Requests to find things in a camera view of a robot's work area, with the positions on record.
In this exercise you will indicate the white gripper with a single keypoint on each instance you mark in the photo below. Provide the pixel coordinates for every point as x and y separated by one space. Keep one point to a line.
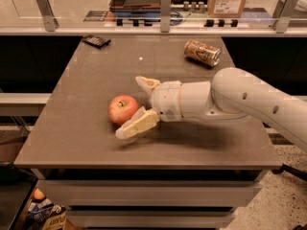
166 100

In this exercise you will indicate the red yellow apple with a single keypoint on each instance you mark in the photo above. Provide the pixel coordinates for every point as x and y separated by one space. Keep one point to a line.
122 108

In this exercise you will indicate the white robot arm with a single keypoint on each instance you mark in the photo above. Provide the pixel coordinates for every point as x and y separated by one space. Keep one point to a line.
232 95

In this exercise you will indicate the dark rxbar chocolate bar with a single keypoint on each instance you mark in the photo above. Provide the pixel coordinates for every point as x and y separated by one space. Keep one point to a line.
96 41

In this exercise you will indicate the gold crushed soda can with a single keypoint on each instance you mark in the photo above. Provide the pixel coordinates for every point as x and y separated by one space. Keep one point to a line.
202 52

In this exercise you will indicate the stacked trays behind glass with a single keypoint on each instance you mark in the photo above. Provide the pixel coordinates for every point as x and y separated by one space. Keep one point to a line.
135 8

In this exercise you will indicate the lower grey drawer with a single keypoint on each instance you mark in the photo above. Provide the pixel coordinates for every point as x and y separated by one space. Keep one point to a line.
130 219

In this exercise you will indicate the grey drawer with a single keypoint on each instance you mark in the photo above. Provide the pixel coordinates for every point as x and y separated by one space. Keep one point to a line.
148 193
130 219

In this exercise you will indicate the brown cardboard box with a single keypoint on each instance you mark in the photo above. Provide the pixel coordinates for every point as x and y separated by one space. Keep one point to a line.
225 8

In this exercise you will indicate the upper grey drawer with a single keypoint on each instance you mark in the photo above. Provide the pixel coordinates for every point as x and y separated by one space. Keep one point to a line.
148 193

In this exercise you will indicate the snack bags in bin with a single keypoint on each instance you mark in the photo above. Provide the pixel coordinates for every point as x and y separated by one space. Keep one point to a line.
43 214

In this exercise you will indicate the middle metal rail bracket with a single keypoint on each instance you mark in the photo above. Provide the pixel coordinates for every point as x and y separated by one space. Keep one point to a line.
165 10

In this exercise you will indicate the metal rail bracket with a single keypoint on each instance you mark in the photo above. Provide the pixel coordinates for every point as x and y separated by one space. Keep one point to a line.
165 10
282 15
49 20

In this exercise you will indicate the left metal rail bracket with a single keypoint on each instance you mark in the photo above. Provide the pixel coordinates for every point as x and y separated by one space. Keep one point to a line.
49 20

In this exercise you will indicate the right metal rail bracket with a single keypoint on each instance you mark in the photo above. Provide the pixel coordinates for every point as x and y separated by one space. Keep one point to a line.
282 15

